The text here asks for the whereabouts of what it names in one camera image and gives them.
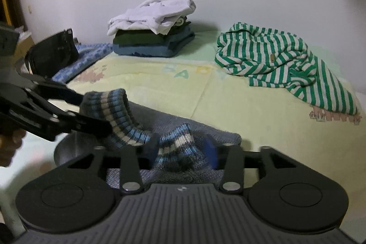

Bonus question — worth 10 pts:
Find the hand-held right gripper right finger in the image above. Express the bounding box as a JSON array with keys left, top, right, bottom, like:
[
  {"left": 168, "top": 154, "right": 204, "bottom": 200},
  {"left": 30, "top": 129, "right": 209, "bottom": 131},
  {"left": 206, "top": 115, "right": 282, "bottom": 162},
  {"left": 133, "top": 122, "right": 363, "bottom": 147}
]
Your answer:
[{"left": 202, "top": 138, "right": 298, "bottom": 193}]

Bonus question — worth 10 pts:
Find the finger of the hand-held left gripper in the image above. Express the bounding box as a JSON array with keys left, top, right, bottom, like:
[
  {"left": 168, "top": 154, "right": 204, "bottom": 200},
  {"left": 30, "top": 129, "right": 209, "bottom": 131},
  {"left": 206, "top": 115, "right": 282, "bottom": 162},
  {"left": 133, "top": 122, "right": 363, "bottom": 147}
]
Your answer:
[
  {"left": 0, "top": 84, "right": 113, "bottom": 142},
  {"left": 17, "top": 74, "right": 84, "bottom": 106}
]

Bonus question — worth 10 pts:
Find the cardboard box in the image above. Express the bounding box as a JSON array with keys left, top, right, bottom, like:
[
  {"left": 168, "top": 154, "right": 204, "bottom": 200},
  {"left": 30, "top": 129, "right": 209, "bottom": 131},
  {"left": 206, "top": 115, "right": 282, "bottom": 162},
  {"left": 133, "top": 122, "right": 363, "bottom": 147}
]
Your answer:
[{"left": 13, "top": 27, "right": 36, "bottom": 56}]

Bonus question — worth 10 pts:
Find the person's left hand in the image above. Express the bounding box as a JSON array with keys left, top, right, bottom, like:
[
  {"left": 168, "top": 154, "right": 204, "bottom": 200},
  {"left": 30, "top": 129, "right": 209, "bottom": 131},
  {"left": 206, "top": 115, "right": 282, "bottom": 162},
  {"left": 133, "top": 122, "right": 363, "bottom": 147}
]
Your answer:
[{"left": 0, "top": 129, "right": 27, "bottom": 168}]

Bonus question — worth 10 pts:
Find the bed with pale printed sheet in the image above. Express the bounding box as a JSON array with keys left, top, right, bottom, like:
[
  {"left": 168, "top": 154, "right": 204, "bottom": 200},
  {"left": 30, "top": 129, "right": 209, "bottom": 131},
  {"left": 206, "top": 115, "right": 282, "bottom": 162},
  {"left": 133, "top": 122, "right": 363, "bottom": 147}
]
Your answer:
[{"left": 0, "top": 29, "right": 366, "bottom": 204}]

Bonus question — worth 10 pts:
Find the blue patterned cloth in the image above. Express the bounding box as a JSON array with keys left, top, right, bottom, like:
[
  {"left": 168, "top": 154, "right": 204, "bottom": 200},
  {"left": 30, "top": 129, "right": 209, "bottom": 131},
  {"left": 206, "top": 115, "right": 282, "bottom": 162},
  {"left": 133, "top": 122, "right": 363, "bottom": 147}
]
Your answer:
[{"left": 51, "top": 42, "right": 113, "bottom": 84}]

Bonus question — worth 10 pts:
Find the green white striped shirt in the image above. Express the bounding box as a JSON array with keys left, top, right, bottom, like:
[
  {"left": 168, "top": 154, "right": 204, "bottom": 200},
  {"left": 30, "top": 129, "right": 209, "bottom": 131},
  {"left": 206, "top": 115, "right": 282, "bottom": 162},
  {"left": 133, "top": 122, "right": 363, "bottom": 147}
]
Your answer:
[{"left": 214, "top": 22, "right": 361, "bottom": 116}]

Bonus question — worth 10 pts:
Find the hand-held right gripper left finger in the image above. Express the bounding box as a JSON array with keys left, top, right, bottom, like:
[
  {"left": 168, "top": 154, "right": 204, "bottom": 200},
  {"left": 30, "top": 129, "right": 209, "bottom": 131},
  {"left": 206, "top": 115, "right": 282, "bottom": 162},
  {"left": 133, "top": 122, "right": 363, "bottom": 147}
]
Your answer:
[{"left": 67, "top": 134, "right": 160, "bottom": 194}]

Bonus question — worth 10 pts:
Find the grey knit sweater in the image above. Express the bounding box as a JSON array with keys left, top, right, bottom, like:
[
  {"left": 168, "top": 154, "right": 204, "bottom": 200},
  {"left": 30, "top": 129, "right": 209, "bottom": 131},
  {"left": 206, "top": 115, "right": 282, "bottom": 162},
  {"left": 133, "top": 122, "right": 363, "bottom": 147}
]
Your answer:
[{"left": 54, "top": 88, "right": 242, "bottom": 190}]

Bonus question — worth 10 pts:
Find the black bag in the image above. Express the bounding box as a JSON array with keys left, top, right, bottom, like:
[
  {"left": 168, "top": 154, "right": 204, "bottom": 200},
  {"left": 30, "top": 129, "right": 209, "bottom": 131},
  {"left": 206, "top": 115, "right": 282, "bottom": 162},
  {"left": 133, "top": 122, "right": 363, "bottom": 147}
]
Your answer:
[{"left": 25, "top": 28, "right": 80, "bottom": 76}]

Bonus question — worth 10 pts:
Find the dark green folded garment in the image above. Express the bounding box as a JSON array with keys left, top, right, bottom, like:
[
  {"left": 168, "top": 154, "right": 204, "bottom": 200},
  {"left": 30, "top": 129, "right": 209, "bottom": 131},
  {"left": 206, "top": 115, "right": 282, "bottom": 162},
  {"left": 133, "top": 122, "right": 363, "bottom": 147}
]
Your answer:
[{"left": 113, "top": 19, "right": 192, "bottom": 46}]

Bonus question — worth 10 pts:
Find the white garment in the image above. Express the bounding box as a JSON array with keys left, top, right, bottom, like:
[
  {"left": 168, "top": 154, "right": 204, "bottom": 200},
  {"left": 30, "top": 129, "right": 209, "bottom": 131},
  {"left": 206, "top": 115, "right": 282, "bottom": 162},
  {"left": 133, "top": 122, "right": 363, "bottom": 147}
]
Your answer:
[{"left": 107, "top": 0, "right": 197, "bottom": 36}]

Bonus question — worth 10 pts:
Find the blue folded garment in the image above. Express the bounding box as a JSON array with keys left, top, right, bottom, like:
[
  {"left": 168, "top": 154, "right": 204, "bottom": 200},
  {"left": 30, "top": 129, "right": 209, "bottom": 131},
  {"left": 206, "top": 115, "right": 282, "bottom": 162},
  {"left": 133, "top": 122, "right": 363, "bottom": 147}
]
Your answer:
[{"left": 112, "top": 29, "right": 196, "bottom": 58}]

